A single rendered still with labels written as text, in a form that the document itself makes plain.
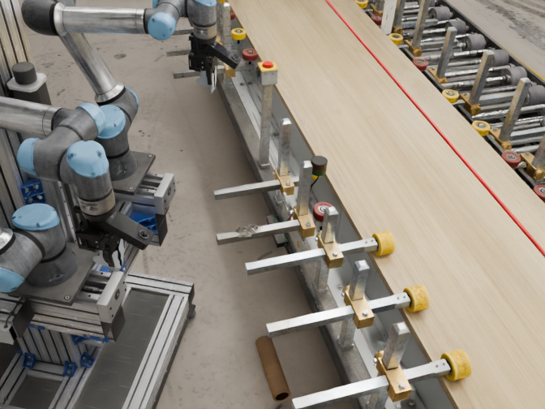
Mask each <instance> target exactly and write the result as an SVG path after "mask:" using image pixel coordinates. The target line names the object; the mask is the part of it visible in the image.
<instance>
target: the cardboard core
mask: <svg viewBox="0 0 545 409"><path fill-rule="evenodd" d="M255 344H256V346H257V350H258V352H259V355H260V359H261V362H262V365H263V367H264V372H265V375H266V377H267V380H268V384H269V387H270V390H271V392H272V397H273V400H274V401H276V402H280V401H283V400H286V399H287V398H288V397H289V396H290V389H289V387H288V385H287V382H286V379H285V375H284V373H283V370H282V368H281V364H280V361H279V359H278V356H277V352H276V349H275V347H274V345H273V341H272V338H269V337H268V336H262V337H260V338H258V339H257V340H256V341H255Z"/></svg>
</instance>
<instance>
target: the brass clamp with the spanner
mask: <svg viewBox="0 0 545 409"><path fill-rule="evenodd" d="M296 208H297V205H295V206H294V207H293V208H292V210H293V211H294V216H293V219H294V220H298V222H299V224H300V229H299V232H300V234H301V236H302V238H306V237H311V236H315V224H314V222H313V221H312V219H311V216H310V214H309V213H308V212H307V214H305V215H301V216H299V215H298V212H297V210H296ZM307 222H310V223H311V226H310V227H306V223H307Z"/></svg>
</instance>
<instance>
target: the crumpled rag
mask: <svg viewBox="0 0 545 409"><path fill-rule="evenodd" d="M257 230H258V226H257V225H251V224H247V225H246V226H237V227H236V229H235V232H237V233H239V235H238V237H240V238H246V237H251V235H252V234H254V233H255V232H256V231H257Z"/></svg>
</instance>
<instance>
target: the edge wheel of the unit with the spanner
mask: <svg viewBox="0 0 545 409"><path fill-rule="evenodd" d="M330 207H333V206H332V205H331V204H329V203H326V202H320V203H317V204H316V205H315V206H314V209H313V217H314V219H315V220H317V221H319V222H323V220H324V209H326V208H330Z"/></svg>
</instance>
